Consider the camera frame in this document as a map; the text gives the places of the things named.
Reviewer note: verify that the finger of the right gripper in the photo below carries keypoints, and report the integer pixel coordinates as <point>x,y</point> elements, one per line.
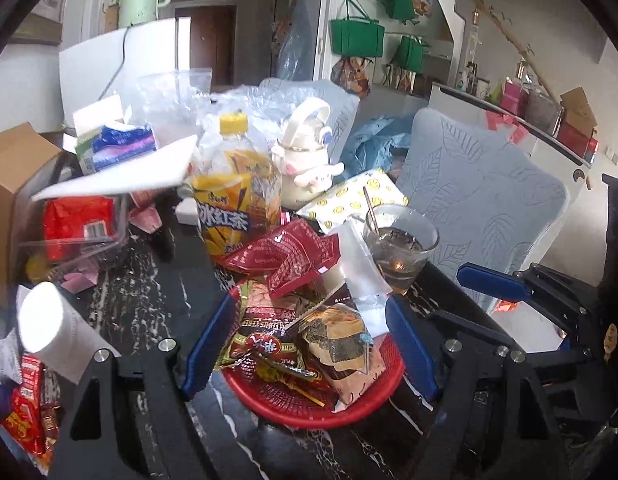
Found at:
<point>494,282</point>
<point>447,334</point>

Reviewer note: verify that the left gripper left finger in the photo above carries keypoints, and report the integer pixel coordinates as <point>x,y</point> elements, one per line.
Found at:
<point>201,348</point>

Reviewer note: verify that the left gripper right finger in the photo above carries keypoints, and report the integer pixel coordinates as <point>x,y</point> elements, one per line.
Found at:
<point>419,365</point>

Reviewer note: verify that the green brown nut snack bag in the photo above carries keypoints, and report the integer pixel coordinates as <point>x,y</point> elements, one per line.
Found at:
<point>261,332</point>

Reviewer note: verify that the seaweed snack packet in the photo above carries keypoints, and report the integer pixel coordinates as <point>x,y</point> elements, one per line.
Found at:
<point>338,340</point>

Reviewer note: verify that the dark red snack packet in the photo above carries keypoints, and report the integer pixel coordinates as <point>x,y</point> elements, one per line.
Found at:
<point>289,257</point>

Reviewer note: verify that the red plastic basket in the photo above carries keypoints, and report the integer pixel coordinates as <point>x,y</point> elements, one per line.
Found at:
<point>282,399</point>

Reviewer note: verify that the glass cup with stick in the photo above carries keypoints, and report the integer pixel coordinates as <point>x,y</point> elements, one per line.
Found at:
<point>400,240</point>

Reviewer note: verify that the white paper roll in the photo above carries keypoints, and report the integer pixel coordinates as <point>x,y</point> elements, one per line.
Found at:
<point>53,331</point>

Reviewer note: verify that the yellow smiley paper pack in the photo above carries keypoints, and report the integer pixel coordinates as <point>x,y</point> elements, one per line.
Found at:
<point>346,199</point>

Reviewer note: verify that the iced tea bottle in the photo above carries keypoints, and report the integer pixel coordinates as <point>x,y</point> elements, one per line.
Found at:
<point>236,187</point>

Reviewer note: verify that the clear plastic container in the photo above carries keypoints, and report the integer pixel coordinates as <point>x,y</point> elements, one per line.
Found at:
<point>85,257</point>

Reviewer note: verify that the red packet in container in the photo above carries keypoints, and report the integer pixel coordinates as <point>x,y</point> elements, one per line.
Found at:
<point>75,218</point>

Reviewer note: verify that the blue plastic bag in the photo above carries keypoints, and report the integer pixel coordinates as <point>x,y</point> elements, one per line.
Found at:
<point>374,144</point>

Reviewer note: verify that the white foam sheet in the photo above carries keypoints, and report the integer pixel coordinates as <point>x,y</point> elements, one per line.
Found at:
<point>164,168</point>

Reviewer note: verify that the white cartoon figurine jar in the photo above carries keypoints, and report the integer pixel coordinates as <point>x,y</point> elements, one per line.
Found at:
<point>301,154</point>

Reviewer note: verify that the blue tissue pack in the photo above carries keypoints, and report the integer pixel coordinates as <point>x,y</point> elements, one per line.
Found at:
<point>120,143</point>

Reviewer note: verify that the lower green tote bag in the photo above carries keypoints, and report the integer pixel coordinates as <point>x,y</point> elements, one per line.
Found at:
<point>409,54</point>

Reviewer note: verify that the white plastic bags pile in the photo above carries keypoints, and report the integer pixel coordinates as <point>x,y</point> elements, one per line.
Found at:
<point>270,105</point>

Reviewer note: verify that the patterned hanging bag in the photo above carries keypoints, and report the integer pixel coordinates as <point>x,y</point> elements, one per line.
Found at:
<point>351,75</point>

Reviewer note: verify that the cardboard box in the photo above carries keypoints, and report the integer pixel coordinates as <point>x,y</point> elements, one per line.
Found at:
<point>23,152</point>

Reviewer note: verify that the large green tote bag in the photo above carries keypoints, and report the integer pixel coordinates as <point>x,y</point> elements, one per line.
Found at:
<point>357,35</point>

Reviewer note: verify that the white mini fridge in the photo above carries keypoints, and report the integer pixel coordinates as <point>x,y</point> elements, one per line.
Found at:
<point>111,63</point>

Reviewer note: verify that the brown door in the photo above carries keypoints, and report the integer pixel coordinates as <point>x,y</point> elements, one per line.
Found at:
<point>212,39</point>

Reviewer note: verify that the framed picture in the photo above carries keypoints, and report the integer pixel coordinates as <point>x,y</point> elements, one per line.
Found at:
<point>37,29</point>

